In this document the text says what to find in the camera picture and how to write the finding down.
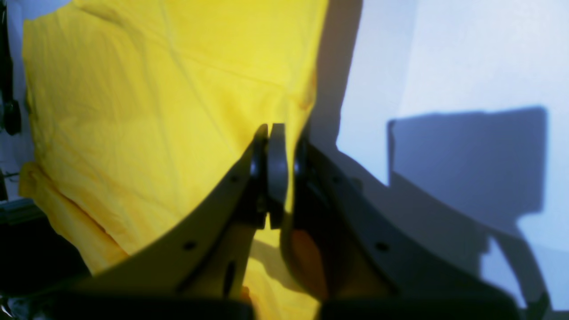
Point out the orange T-shirt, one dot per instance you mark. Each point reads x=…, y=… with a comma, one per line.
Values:
x=138, y=108

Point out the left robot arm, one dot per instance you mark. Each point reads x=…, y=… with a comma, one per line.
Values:
x=11, y=116

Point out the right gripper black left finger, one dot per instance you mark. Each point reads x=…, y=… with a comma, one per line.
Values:
x=196, y=270

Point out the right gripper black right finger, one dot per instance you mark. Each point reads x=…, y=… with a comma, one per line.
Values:
x=361, y=266

